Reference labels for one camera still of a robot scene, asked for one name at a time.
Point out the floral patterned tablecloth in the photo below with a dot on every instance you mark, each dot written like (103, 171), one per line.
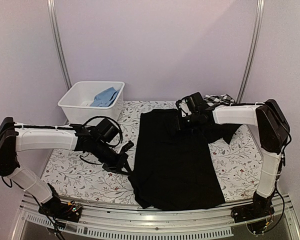
(80, 176)

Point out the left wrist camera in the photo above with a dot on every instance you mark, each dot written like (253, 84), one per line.
(126, 146)

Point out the aluminium frame post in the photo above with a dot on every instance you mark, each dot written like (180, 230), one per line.
(254, 41)
(52, 13)

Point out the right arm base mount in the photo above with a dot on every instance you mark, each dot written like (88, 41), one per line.
(252, 211)

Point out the white plastic bin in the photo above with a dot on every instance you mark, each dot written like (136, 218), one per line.
(76, 101)

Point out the left aluminium frame post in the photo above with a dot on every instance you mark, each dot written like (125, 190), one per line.
(52, 13)

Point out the aluminium front rail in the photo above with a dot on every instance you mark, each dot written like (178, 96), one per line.
(113, 221)

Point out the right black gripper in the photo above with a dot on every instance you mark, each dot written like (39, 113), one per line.
(180, 126)

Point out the black long sleeve shirt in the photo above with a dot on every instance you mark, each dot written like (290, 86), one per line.
(174, 172)

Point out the black white checkered shirt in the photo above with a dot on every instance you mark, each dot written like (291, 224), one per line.
(215, 100)

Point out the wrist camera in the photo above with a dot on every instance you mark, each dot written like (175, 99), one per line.
(126, 146)
(183, 108)

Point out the right aluminium frame post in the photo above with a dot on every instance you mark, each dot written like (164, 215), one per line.
(254, 41)

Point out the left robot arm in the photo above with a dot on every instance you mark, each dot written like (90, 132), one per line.
(100, 136)

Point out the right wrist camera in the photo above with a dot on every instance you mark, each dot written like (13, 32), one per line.
(183, 108)

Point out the light blue shirt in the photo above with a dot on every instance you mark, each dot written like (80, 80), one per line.
(105, 98)

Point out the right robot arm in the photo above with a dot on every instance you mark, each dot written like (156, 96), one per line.
(273, 131)

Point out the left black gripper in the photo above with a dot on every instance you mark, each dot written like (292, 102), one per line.
(116, 167)

